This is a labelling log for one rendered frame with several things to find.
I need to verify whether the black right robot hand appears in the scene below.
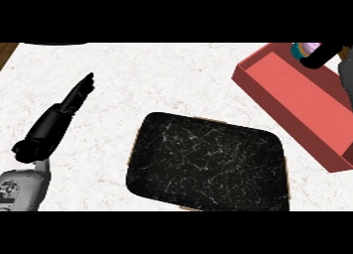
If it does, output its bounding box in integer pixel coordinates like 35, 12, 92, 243
298, 42, 346, 70

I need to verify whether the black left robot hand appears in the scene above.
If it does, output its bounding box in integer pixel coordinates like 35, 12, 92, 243
10, 71, 95, 165

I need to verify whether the pink cupcake with teal wrapper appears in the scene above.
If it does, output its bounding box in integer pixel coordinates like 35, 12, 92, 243
289, 42, 323, 62

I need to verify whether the black-lined cardboard box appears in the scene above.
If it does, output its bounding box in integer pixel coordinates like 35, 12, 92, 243
123, 111, 292, 212

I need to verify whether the dark round object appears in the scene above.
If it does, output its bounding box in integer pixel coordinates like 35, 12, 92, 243
23, 42, 89, 47

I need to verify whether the red tray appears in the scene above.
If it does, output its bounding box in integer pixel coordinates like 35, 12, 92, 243
230, 42, 353, 174

